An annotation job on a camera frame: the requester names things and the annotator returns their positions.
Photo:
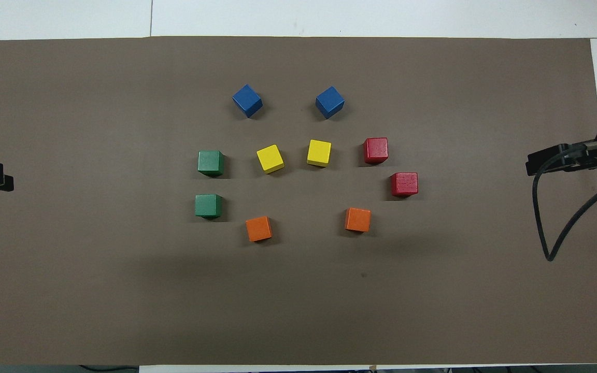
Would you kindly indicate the red wooden cube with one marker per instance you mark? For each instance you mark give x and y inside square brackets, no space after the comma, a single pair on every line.
[375,149]
[404,184]

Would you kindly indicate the green wooden cube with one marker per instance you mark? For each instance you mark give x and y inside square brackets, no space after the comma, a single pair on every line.
[208,205]
[210,161]

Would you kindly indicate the brown table mat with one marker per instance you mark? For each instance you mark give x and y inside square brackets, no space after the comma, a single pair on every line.
[122,290]

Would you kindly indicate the orange wooden cube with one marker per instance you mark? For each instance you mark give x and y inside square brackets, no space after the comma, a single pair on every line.
[259,228]
[357,219]

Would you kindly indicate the blue wooden cube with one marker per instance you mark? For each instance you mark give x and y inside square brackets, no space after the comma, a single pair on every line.
[247,100]
[329,101]

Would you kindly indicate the yellow wooden cube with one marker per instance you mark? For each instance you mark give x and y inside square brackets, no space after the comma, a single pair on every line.
[319,152]
[270,158]

